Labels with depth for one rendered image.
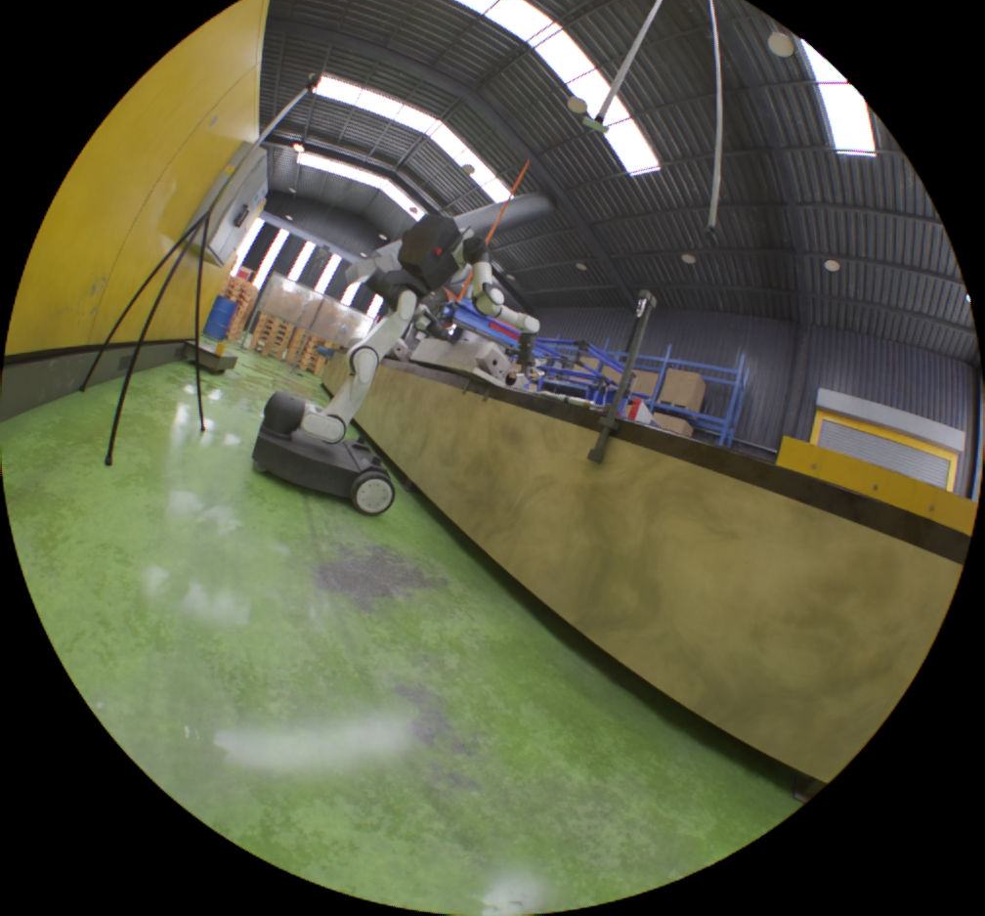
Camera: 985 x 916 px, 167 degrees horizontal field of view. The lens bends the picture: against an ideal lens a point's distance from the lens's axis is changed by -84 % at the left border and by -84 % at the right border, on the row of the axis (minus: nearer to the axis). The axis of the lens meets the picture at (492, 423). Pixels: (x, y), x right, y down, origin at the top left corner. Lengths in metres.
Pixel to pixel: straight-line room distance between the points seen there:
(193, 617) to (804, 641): 1.34
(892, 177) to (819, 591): 10.04
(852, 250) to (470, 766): 11.62
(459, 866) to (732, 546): 0.89
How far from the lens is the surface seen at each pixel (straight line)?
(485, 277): 1.57
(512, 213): 11.40
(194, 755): 0.64
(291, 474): 1.50
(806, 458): 0.98
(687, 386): 11.26
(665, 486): 1.02
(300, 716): 0.70
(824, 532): 0.96
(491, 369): 1.80
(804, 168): 10.26
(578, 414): 1.24
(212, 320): 8.06
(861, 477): 0.99
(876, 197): 10.65
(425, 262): 1.62
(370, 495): 1.52
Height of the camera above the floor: 0.59
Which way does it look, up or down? level
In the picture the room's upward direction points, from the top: 23 degrees clockwise
